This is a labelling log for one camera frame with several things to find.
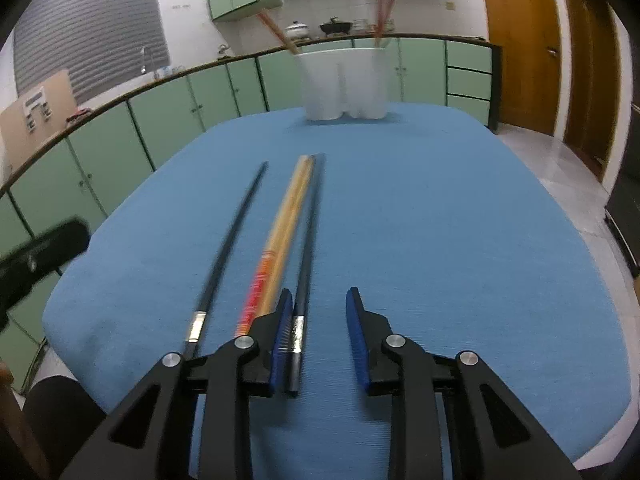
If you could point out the black glass disinfection cabinet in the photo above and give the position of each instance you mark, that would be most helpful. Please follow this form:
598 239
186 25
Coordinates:
622 214

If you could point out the small kettle on counter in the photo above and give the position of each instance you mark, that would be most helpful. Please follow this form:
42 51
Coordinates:
223 51

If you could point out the cardboard panel water purifier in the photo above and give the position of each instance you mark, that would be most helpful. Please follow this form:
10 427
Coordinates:
35 117

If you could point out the pink cloth on counter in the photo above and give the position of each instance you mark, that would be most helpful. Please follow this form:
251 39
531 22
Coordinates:
78 115

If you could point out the white cooking pot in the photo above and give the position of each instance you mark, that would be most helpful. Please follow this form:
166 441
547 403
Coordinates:
297 32

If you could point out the plain wooden chopstick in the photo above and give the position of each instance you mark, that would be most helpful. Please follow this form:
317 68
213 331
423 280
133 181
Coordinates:
287 235

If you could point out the black wok with lid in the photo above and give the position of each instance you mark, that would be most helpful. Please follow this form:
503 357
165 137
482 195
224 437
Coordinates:
336 27

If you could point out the open wooden door frame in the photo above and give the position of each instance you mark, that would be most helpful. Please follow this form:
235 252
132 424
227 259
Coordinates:
594 83

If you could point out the wooden closed door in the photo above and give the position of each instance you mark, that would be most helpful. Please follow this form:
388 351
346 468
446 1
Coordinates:
528 33

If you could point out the white double utensil holder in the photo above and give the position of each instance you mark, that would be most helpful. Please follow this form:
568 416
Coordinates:
340 82

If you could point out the green lower kitchen cabinets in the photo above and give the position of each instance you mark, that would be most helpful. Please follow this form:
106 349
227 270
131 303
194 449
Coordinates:
89 168

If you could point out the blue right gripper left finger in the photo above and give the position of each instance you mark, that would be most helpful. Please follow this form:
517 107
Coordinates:
281 324

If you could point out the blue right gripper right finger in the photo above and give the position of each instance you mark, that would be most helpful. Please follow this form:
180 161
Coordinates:
356 323

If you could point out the blue table cloth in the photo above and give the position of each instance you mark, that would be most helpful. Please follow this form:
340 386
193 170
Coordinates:
438 224

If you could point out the grey window blind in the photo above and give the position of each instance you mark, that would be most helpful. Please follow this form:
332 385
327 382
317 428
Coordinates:
97 41

